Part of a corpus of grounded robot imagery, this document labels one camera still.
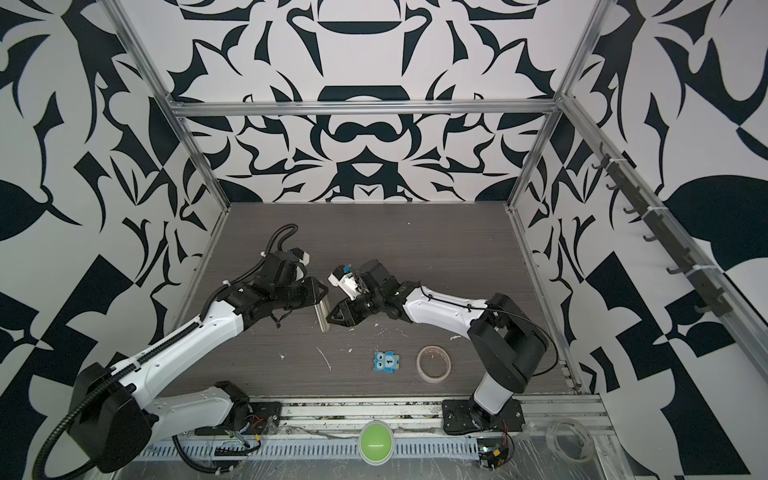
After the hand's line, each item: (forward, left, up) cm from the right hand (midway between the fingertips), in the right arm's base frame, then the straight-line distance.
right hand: (331, 318), depth 78 cm
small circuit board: (-29, -38, -15) cm, 50 cm away
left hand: (+7, +1, +4) cm, 8 cm away
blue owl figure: (-8, -14, -11) cm, 19 cm away
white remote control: (+1, +2, +2) cm, 3 cm away
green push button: (-26, -11, -11) cm, 30 cm away
